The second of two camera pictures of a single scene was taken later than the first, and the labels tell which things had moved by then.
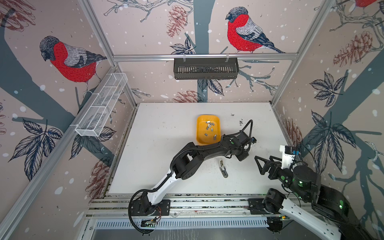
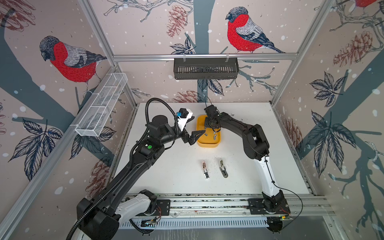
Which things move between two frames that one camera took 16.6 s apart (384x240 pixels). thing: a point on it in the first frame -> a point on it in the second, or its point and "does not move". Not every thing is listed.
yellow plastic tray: [208, 129] does not move
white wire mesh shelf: [100, 104] does not move
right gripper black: [275, 166] -> [207, 121]
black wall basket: [206, 69] does not move
